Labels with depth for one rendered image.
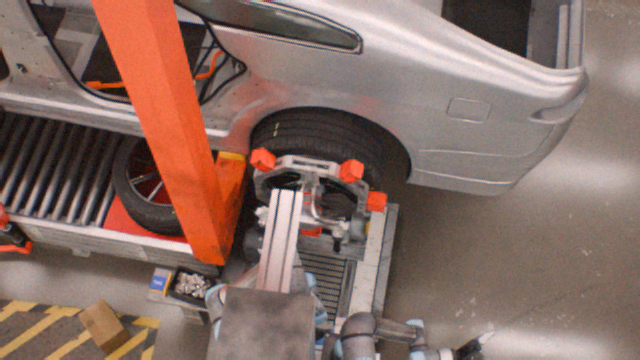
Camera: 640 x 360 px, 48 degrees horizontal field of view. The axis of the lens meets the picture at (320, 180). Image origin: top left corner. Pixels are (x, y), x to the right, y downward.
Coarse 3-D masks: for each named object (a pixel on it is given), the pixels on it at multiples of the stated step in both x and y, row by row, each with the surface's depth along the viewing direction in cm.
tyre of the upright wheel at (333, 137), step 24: (264, 120) 340; (288, 120) 328; (312, 120) 324; (336, 120) 324; (360, 120) 331; (264, 144) 329; (288, 144) 320; (312, 144) 318; (336, 144) 320; (360, 144) 326; (384, 144) 343; (384, 168) 350
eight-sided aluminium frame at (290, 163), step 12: (288, 156) 322; (276, 168) 323; (288, 168) 320; (300, 168) 319; (312, 168) 319; (324, 168) 323; (336, 168) 319; (264, 180) 345; (336, 180) 322; (360, 180) 329; (264, 192) 351; (360, 192) 328; (360, 204) 339; (324, 216) 363; (336, 216) 359; (360, 216) 350
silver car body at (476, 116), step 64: (0, 0) 296; (64, 0) 400; (192, 0) 275; (256, 0) 273; (320, 0) 271; (384, 0) 272; (448, 0) 392; (512, 0) 396; (576, 0) 358; (0, 64) 382; (64, 64) 328; (192, 64) 383; (256, 64) 292; (320, 64) 285; (384, 64) 279; (448, 64) 276; (512, 64) 277; (576, 64) 339; (128, 128) 363; (448, 128) 307; (512, 128) 298
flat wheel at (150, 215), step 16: (128, 144) 395; (144, 144) 400; (128, 160) 390; (144, 160) 392; (112, 176) 386; (128, 176) 386; (144, 176) 388; (128, 192) 381; (128, 208) 380; (144, 208) 377; (160, 208) 377; (144, 224) 387; (160, 224) 380; (176, 224) 380
